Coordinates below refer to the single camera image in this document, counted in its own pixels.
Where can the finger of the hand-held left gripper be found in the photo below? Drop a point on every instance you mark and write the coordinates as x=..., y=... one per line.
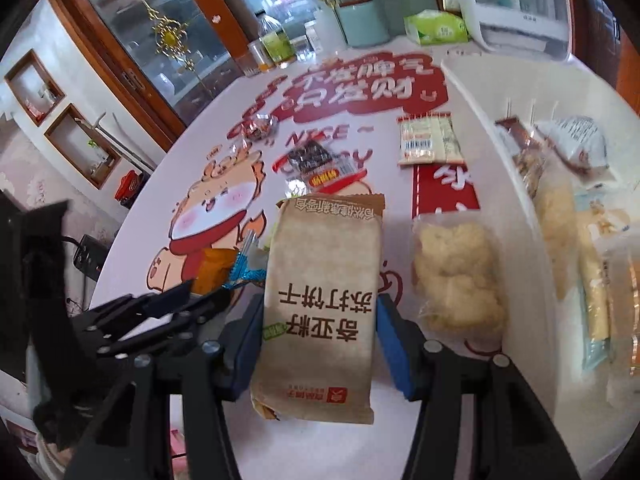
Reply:
x=160, y=297
x=180, y=317

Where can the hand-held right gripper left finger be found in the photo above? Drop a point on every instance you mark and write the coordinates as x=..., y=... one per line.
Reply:
x=245, y=350

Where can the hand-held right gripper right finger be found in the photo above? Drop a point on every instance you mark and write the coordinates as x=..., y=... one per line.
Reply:
x=395, y=345

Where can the orange snack packet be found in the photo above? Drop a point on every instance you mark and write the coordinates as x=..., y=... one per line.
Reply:
x=212, y=267

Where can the beige cracker packet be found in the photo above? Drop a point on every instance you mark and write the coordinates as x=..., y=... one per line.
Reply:
x=320, y=285

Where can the white plastic bin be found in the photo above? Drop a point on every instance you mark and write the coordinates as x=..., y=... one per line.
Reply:
x=530, y=400

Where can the black power strip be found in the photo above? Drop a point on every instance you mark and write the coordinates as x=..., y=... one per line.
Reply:
x=90, y=257

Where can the blue white snack wrapper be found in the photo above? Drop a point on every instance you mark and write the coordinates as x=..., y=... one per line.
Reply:
x=247, y=270

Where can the clear packet of yellow puffs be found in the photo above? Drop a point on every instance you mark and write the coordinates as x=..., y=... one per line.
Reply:
x=455, y=270

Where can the red box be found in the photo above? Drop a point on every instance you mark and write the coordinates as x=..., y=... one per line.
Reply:
x=127, y=187

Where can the printed pink tablecloth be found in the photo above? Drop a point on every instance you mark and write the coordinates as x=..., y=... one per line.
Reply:
x=320, y=440

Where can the red wrapped candy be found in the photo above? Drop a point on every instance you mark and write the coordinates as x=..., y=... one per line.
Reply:
x=257, y=129

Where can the dark snack packet red label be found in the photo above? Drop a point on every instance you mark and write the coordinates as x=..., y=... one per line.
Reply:
x=310, y=160

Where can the clear bag of pastries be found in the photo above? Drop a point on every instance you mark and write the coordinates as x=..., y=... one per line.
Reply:
x=555, y=220

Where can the white striped snack packet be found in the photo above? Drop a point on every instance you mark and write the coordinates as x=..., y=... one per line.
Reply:
x=425, y=140

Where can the large white blue snack bag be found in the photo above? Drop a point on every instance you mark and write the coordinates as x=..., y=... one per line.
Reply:
x=595, y=260

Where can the brown wrapper snack packet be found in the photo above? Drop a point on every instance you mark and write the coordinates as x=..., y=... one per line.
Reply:
x=520, y=135

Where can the glass with orange liquid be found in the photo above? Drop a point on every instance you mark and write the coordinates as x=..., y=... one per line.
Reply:
x=261, y=60

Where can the white red snack packet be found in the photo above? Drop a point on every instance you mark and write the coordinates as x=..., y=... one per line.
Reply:
x=575, y=142

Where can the wooden glass sliding doors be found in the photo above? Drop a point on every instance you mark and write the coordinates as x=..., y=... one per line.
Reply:
x=150, y=25

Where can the oil bottle green label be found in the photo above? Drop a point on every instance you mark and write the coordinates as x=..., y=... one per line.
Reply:
x=277, y=45

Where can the small glass jar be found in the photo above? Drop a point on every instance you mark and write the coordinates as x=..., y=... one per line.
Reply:
x=301, y=50

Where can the small white bottle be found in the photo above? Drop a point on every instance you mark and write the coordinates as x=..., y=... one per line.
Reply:
x=314, y=40

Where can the tall white plastic bottle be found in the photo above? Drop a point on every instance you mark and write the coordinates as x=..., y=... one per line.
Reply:
x=331, y=30

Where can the green tissue pack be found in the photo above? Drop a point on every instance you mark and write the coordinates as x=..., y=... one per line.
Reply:
x=435, y=27

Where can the teal canister brown lid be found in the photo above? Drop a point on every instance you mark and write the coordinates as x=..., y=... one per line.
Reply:
x=362, y=25

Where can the white dish cabinet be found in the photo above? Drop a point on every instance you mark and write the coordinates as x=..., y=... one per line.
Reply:
x=520, y=10

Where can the wooden cabinet with shelves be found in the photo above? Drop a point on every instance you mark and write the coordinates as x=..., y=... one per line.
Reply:
x=600, y=35

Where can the large wooden wall niche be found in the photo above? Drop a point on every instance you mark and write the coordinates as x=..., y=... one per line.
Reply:
x=82, y=147

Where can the small wooden wall niche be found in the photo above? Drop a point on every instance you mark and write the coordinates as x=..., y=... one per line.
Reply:
x=35, y=87

